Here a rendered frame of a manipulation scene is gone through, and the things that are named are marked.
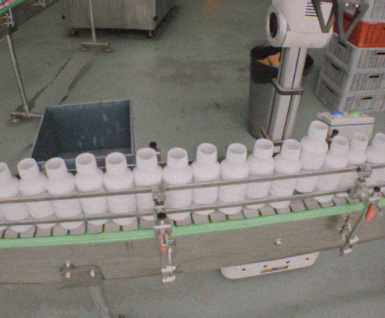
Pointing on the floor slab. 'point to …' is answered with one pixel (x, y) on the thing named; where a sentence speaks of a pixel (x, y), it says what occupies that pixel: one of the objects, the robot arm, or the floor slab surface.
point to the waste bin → (263, 80)
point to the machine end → (117, 14)
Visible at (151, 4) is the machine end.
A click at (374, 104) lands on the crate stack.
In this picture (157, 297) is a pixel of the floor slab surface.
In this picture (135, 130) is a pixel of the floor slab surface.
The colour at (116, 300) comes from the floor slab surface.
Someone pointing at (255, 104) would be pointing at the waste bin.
